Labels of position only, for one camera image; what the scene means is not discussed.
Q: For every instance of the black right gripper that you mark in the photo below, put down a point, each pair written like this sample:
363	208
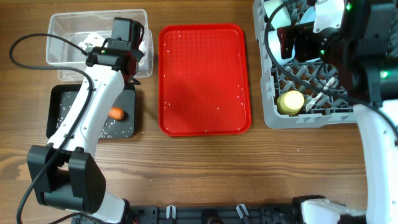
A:
288	43

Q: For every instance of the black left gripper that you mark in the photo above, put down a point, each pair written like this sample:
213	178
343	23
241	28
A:
138	55

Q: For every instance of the white paper napkin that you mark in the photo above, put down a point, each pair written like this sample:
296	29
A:
94	39

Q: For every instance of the orange carrot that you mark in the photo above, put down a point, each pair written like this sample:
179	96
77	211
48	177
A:
116	113

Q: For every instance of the white plastic spoon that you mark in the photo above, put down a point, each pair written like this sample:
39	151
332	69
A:
312	102

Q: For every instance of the mint green bowl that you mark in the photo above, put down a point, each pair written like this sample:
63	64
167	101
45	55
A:
281	18

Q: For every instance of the light blue rice bowl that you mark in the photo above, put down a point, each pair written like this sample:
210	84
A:
274	45

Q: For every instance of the yellow plastic cup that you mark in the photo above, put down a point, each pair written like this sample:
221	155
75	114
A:
290	103

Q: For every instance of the large light blue plate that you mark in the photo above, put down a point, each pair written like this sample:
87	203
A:
308	17

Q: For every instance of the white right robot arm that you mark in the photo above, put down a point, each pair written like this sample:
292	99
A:
379	140

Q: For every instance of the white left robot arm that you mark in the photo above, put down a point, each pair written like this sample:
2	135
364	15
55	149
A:
64	172

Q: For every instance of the black waste tray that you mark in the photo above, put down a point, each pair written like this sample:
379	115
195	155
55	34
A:
62	109

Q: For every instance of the grey dishwasher rack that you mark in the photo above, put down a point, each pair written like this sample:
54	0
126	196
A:
295	77

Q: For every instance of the clear plastic bin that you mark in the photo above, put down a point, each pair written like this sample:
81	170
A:
75	27

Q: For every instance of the red serving tray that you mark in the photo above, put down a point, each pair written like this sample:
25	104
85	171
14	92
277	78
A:
203	80

